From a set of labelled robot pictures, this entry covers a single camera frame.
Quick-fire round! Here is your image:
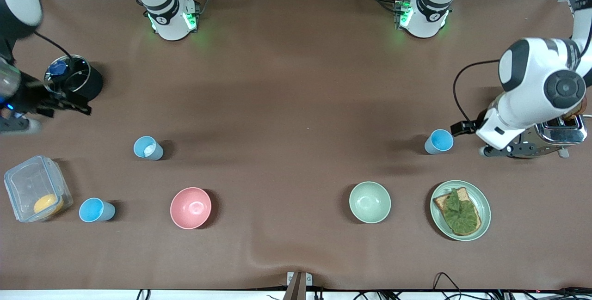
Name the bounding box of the blue cup with paper inside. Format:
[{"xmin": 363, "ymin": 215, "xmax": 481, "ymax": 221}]
[{"xmin": 133, "ymin": 136, "xmax": 164, "ymax": 161}]

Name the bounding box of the glass lid with blue knob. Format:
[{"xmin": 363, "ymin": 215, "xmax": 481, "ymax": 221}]
[{"xmin": 44, "ymin": 56, "xmax": 91, "ymax": 95}]

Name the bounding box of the pale green plate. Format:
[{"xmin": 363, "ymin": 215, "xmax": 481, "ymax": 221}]
[{"xmin": 430, "ymin": 180, "xmax": 492, "ymax": 241}]

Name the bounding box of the silver toaster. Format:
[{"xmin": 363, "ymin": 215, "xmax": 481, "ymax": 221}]
[{"xmin": 532, "ymin": 114, "xmax": 589, "ymax": 158}]

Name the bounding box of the blue plastic cup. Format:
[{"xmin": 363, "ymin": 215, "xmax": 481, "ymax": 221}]
[
  {"xmin": 424, "ymin": 129, "xmax": 454, "ymax": 155},
  {"xmin": 79, "ymin": 197, "xmax": 116, "ymax": 223}
]

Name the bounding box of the clear plastic food container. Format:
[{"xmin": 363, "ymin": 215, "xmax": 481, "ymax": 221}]
[{"xmin": 4, "ymin": 155, "xmax": 74, "ymax": 223}]

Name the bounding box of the bread slice in toaster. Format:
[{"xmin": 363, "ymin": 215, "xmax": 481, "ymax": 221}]
[{"xmin": 562, "ymin": 98, "xmax": 588, "ymax": 121}]

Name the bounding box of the green lettuce leaf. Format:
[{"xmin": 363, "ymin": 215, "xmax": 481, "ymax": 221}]
[{"xmin": 444, "ymin": 189, "xmax": 479, "ymax": 233}]

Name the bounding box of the toast slice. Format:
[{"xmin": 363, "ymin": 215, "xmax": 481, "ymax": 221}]
[{"xmin": 433, "ymin": 187, "xmax": 481, "ymax": 236}]

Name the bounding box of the yellow round fruit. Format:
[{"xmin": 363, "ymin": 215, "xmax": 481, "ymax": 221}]
[{"xmin": 33, "ymin": 194, "xmax": 64, "ymax": 217}]

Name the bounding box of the pale green bowl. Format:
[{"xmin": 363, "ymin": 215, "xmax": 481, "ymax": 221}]
[{"xmin": 349, "ymin": 181, "xmax": 392, "ymax": 224}]

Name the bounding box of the pink bowl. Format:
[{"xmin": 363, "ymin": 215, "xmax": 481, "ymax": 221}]
[{"xmin": 170, "ymin": 187, "xmax": 212, "ymax": 230}]

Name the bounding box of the brown table cover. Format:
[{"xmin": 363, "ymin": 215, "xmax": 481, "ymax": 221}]
[{"xmin": 0, "ymin": 0, "xmax": 592, "ymax": 291}]

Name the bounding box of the black pot with blue handle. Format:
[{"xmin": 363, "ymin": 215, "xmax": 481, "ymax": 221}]
[{"xmin": 44, "ymin": 55, "xmax": 103, "ymax": 103}]

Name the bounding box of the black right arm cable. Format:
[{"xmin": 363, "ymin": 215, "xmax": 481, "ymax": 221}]
[{"xmin": 32, "ymin": 31, "xmax": 73, "ymax": 58}]

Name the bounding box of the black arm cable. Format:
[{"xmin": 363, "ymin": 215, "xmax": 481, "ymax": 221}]
[
  {"xmin": 452, "ymin": 60, "xmax": 502, "ymax": 125},
  {"xmin": 32, "ymin": 31, "xmax": 73, "ymax": 58}
]

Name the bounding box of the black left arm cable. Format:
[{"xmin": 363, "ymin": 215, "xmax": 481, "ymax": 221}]
[{"xmin": 452, "ymin": 60, "xmax": 502, "ymax": 125}]

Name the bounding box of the black looped cable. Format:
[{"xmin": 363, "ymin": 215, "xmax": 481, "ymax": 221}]
[{"xmin": 432, "ymin": 272, "xmax": 464, "ymax": 300}]

